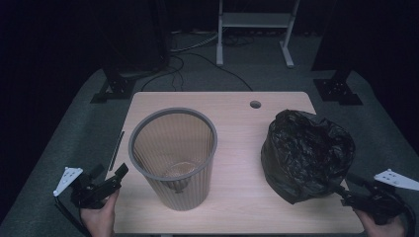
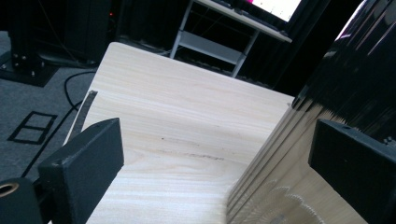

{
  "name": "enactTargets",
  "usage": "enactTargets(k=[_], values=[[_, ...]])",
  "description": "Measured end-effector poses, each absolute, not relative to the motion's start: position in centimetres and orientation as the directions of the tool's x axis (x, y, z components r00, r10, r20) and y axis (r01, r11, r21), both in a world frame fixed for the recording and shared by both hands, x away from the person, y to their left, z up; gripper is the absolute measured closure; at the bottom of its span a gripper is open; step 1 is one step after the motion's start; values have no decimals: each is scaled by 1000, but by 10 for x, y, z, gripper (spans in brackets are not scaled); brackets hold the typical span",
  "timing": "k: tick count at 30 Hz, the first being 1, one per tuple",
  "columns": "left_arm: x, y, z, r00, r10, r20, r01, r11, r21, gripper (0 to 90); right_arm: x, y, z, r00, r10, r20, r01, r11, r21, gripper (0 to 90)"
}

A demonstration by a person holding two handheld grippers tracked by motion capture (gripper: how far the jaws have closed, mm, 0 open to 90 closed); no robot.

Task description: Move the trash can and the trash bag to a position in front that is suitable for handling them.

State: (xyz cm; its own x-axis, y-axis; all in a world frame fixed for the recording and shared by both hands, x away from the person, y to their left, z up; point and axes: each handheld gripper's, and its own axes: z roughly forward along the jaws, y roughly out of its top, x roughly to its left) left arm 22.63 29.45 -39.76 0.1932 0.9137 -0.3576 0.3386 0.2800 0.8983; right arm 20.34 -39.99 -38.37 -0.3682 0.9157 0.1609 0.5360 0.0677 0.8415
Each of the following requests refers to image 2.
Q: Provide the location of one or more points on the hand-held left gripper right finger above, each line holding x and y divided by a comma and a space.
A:
355, 161

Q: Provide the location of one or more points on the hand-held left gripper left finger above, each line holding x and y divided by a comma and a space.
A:
81, 161

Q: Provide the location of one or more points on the black plastic garbage bag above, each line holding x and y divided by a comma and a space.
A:
358, 62

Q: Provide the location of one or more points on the black strip on table edge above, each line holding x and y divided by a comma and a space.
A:
84, 115

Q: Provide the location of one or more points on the black metal stand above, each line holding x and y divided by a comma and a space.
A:
21, 62

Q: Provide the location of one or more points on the dark equipment case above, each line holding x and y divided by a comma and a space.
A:
88, 28

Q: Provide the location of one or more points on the lit monitor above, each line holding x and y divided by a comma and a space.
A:
280, 7

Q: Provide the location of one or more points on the white metal desk stand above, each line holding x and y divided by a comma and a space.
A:
211, 46

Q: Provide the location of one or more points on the black floor tape frame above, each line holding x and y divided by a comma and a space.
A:
18, 139

